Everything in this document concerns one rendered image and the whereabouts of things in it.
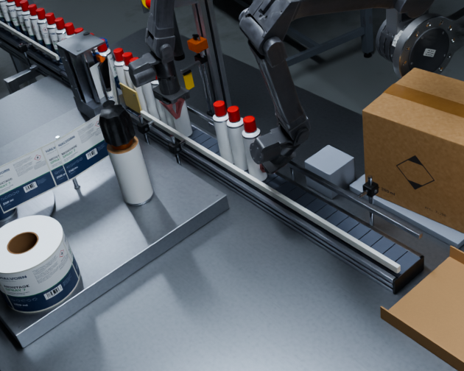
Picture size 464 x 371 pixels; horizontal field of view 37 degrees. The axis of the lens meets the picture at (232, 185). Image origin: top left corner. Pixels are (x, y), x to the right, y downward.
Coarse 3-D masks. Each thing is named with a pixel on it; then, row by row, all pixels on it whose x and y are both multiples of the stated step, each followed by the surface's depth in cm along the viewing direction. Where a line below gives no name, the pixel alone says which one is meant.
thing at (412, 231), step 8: (192, 112) 217; (200, 112) 214; (208, 120) 211; (296, 168) 186; (304, 168) 184; (312, 176) 181; (328, 184) 178; (336, 192) 177; (344, 192) 174; (352, 200) 173; (360, 200) 171; (368, 208) 169; (376, 208) 168; (384, 216) 166; (392, 216) 165; (392, 224) 165; (400, 224) 163; (408, 232) 161; (416, 232) 160
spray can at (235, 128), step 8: (232, 112) 189; (232, 120) 190; (240, 120) 191; (232, 128) 191; (240, 128) 191; (232, 136) 193; (240, 136) 193; (232, 144) 195; (240, 144) 194; (232, 152) 198; (240, 152) 196; (240, 160) 198; (240, 168) 200
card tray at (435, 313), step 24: (456, 264) 167; (432, 288) 163; (456, 288) 162; (384, 312) 156; (408, 312) 158; (432, 312) 157; (456, 312) 156; (408, 336) 154; (432, 336) 152; (456, 336) 151; (456, 360) 144
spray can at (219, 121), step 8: (216, 104) 193; (224, 104) 192; (216, 112) 193; (224, 112) 193; (216, 120) 194; (224, 120) 194; (216, 128) 196; (224, 128) 195; (224, 136) 197; (224, 144) 199; (224, 152) 201; (232, 160) 203
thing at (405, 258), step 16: (160, 128) 225; (192, 128) 222; (208, 144) 214; (208, 160) 208; (272, 176) 197; (288, 192) 191; (304, 192) 189; (288, 208) 185; (320, 208) 183; (336, 224) 178; (352, 224) 177; (368, 240) 172; (384, 240) 171; (368, 256) 167; (400, 256) 166; (416, 256) 165; (400, 272) 162
